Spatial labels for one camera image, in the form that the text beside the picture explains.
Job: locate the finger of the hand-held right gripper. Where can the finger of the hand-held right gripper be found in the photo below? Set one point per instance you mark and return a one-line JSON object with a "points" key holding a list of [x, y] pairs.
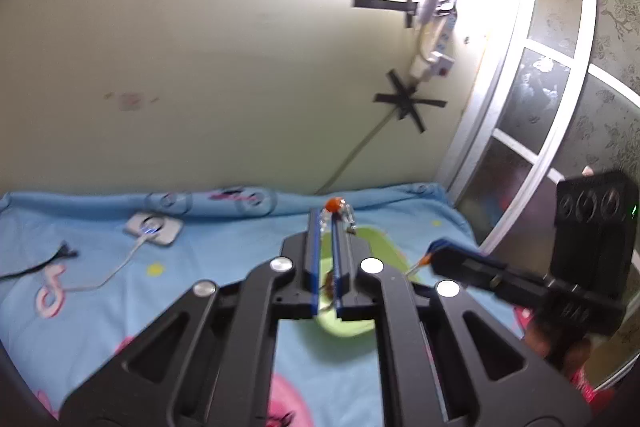
{"points": [[475, 272]]}

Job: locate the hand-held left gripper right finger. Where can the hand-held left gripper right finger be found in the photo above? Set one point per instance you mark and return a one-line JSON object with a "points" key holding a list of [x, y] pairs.
{"points": [[341, 267]]}

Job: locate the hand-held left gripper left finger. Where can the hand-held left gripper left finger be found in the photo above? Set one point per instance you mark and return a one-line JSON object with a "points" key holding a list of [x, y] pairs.
{"points": [[314, 267]]}

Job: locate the pile of mixed jewelry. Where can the pile of mixed jewelry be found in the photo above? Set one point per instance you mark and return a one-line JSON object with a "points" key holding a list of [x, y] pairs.
{"points": [[330, 284]]}

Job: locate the green plastic tray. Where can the green plastic tray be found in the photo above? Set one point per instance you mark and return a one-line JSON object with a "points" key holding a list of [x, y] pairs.
{"points": [[345, 327]]}

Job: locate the orange bead jewelry with clasp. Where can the orange bead jewelry with clasp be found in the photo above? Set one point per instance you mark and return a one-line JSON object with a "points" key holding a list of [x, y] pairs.
{"points": [[332, 205]]}

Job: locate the blue cartoon pig bed sheet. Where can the blue cartoon pig bed sheet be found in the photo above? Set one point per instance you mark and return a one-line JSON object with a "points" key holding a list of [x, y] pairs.
{"points": [[225, 247]]}

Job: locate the white framed glass door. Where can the white framed glass door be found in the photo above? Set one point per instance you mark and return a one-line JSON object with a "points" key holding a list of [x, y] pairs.
{"points": [[475, 122]]}

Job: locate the white charging pad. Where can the white charging pad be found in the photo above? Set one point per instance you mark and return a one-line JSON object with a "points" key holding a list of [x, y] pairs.
{"points": [[162, 232]]}

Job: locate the white power strip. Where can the white power strip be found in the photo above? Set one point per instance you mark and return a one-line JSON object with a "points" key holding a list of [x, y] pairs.
{"points": [[447, 27]]}

